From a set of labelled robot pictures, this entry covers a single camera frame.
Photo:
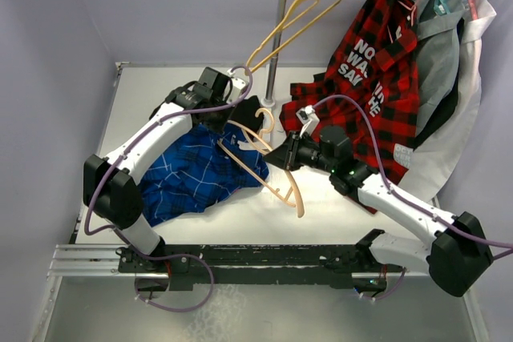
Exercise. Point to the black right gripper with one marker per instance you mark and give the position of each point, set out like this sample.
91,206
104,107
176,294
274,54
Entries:
285,155

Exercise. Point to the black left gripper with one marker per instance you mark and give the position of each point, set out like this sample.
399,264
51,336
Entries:
220,126

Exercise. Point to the blue plaid shirt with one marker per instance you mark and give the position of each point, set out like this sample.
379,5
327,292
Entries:
200,169

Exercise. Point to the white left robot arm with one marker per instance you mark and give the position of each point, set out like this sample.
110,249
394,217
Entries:
111,182

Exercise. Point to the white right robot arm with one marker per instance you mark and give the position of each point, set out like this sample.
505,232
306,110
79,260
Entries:
450,248

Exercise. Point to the red black plaid shirt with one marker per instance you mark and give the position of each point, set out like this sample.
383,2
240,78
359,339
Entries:
369,88

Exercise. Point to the white shirt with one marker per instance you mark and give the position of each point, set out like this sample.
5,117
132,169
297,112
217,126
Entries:
430,164

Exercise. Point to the grey shirt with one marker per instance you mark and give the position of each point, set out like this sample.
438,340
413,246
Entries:
437,57

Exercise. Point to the black garment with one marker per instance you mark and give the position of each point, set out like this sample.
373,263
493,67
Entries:
245,114

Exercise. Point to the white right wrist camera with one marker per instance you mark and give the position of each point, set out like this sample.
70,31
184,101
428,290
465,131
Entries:
309,120

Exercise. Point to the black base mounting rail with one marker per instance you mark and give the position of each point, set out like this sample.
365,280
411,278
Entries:
335,266

